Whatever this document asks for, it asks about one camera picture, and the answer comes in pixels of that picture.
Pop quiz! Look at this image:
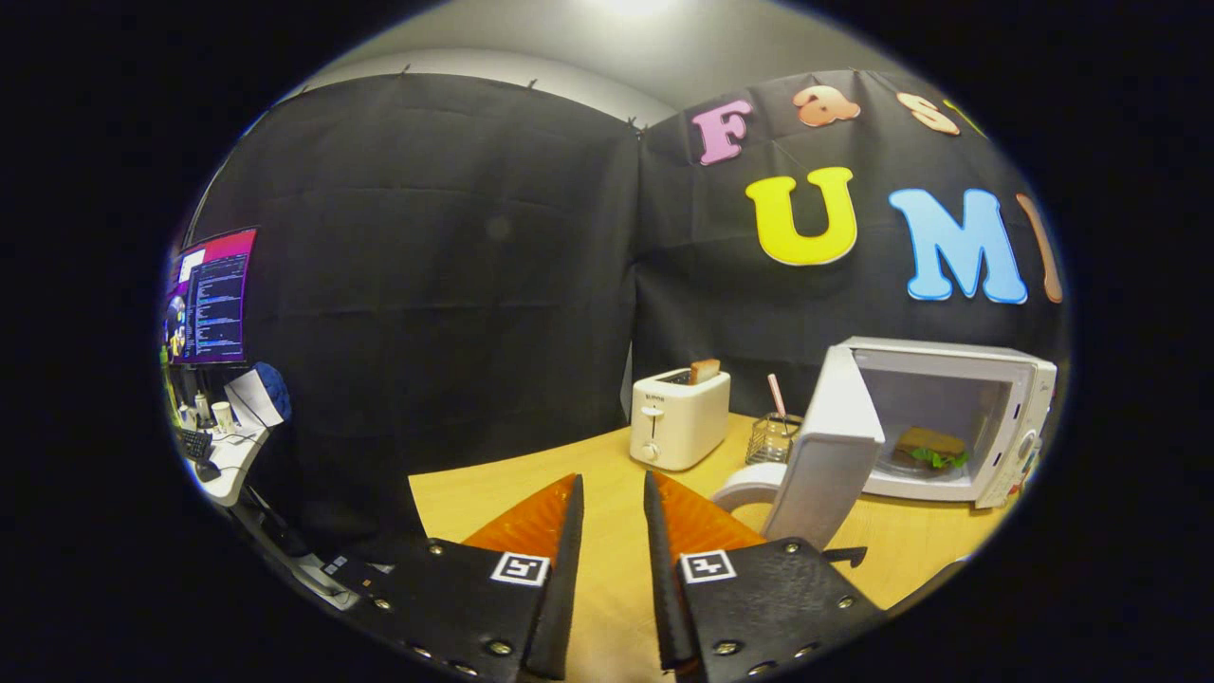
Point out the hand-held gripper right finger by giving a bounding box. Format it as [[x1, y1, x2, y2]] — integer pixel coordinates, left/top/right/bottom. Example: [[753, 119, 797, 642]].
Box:
[[643, 471, 888, 679]]

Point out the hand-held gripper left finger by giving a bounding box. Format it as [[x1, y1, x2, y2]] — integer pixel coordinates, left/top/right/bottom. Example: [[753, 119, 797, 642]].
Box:
[[346, 472, 586, 682]]

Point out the white microwave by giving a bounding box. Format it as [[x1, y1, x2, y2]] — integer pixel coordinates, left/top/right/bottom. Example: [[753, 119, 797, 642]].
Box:
[[711, 335, 1058, 553]]

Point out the brown bread lettuce sandwich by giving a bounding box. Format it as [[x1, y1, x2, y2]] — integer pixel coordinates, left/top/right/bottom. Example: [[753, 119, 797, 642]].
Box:
[[892, 427, 970, 472]]

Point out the white toaster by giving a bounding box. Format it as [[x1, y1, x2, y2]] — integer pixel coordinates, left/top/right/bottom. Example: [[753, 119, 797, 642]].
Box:
[[630, 368, 732, 472]]

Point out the black backdrop cloth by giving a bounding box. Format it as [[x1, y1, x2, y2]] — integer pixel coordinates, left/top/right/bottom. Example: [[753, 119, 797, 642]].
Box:
[[185, 68, 1073, 561]]

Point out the white office desk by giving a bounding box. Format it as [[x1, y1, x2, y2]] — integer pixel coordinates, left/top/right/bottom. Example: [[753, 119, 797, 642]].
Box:
[[185, 422, 271, 507]]

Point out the white and blue bundle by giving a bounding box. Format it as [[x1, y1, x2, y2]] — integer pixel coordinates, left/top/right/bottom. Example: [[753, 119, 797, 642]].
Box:
[[225, 362, 293, 430]]

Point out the computer monitor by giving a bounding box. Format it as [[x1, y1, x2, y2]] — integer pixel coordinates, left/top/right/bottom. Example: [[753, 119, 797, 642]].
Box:
[[166, 226, 259, 367]]

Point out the wire mesh cup holder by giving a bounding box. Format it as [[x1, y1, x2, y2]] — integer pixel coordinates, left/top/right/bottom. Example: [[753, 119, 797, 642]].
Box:
[[745, 413, 805, 466]]

